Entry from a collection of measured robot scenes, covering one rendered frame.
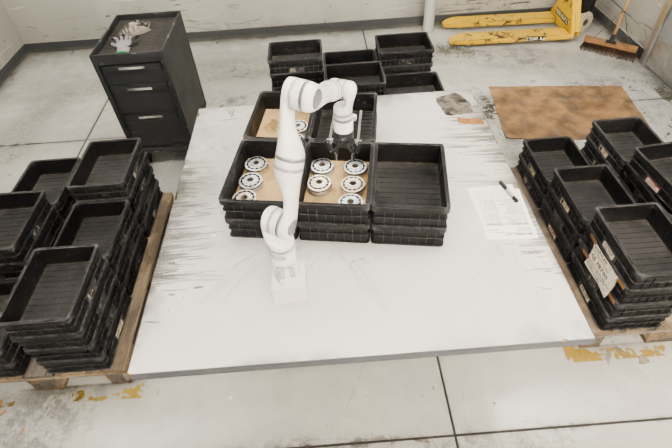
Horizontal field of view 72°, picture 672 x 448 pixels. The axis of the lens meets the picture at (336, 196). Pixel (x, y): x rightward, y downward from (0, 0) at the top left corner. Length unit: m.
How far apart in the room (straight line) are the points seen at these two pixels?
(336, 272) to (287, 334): 0.31
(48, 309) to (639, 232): 2.69
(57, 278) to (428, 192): 1.73
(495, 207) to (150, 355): 1.50
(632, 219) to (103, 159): 2.87
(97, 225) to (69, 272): 0.41
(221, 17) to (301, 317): 3.95
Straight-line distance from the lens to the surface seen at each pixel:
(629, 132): 3.41
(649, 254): 2.51
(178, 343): 1.79
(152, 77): 3.25
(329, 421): 2.32
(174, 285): 1.94
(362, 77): 3.37
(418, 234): 1.87
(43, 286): 2.51
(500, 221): 2.08
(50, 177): 3.30
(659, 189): 2.80
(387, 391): 2.36
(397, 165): 2.08
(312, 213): 1.81
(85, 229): 2.83
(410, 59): 3.51
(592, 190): 2.88
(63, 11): 5.65
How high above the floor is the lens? 2.18
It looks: 45 degrees down
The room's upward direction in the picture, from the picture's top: 4 degrees counter-clockwise
